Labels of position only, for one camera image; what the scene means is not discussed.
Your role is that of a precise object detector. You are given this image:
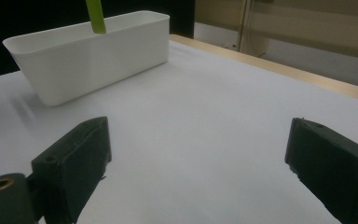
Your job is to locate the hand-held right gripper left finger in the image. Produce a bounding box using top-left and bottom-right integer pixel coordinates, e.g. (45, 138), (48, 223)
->
(31, 116), (113, 224)

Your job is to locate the black curtain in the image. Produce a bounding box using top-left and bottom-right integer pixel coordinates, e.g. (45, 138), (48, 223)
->
(0, 0), (196, 81)

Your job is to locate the light wooden shelf unit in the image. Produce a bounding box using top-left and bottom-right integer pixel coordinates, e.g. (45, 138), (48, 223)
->
(194, 0), (358, 62)

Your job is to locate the green clown print phone case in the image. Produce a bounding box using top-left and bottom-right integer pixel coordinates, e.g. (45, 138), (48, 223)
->
(85, 0), (107, 35)

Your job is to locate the white table cover sheet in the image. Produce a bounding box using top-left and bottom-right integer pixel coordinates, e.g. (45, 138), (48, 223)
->
(0, 40), (358, 224)

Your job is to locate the white plastic bin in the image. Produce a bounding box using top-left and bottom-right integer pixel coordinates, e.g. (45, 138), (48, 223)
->
(2, 9), (171, 107)

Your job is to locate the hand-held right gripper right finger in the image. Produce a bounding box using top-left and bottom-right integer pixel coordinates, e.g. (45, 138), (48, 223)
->
(284, 117), (358, 224)

